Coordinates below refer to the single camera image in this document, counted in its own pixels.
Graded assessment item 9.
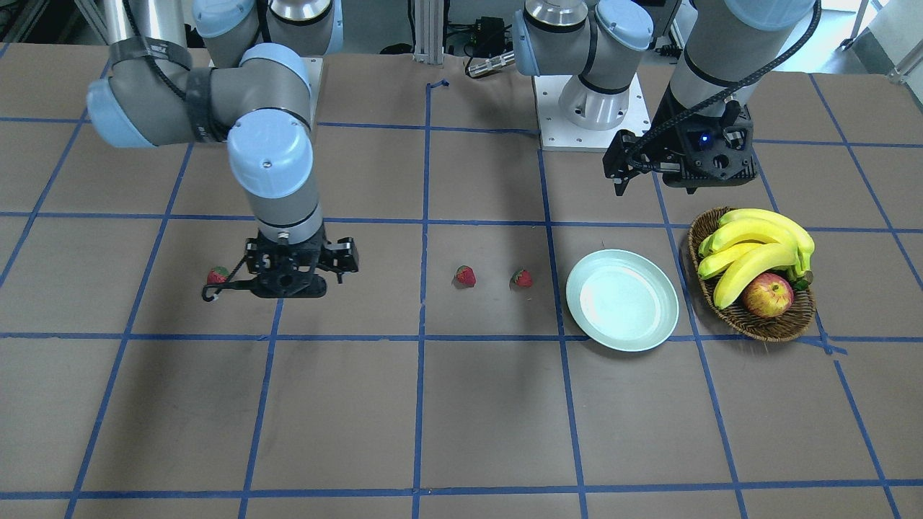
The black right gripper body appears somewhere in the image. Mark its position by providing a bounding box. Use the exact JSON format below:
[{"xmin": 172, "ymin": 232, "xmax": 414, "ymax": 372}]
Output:
[{"xmin": 244, "ymin": 232, "xmax": 327, "ymax": 298}]

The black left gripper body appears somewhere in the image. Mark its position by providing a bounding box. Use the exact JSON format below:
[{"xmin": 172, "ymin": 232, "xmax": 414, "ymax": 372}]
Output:
[{"xmin": 660, "ymin": 101, "xmax": 759, "ymax": 190}]

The strawberry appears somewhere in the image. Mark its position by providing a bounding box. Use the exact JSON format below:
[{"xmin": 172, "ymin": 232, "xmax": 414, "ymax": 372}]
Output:
[
  {"xmin": 511, "ymin": 269, "xmax": 534, "ymax": 287},
  {"xmin": 206, "ymin": 266, "xmax": 230, "ymax": 285},
  {"xmin": 454, "ymin": 264, "xmax": 476, "ymax": 287}
]

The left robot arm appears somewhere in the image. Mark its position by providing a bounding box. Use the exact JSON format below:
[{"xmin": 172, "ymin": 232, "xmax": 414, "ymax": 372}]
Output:
[{"xmin": 512, "ymin": 1, "xmax": 822, "ymax": 196}]

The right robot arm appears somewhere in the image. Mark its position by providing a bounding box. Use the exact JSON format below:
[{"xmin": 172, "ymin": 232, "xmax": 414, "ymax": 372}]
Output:
[{"xmin": 87, "ymin": 1, "xmax": 358, "ymax": 301}]

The light green plate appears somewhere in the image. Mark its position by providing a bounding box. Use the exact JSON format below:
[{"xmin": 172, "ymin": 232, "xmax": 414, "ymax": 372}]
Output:
[{"xmin": 565, "ymin": 249, "xmax": 679, "ymax": 352}]

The yellow banana bunch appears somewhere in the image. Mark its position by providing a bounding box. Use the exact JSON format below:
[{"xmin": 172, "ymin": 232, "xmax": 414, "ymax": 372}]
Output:
[{"xmin": 694, "ymin": 209, "xmax": 816, "ymax": 309}]

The red yellow apple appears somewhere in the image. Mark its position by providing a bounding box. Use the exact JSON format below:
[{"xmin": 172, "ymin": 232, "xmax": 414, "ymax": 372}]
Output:
[{"xmin": 741, "ymin": 272, "xmax": 795, "ymax": 319}]

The brown wicker basket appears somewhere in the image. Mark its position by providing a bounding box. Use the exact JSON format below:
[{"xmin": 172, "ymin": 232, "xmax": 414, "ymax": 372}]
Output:
[{"xmin": 688, "ymin": 207, "xmax": 816, "ymax": 342}]

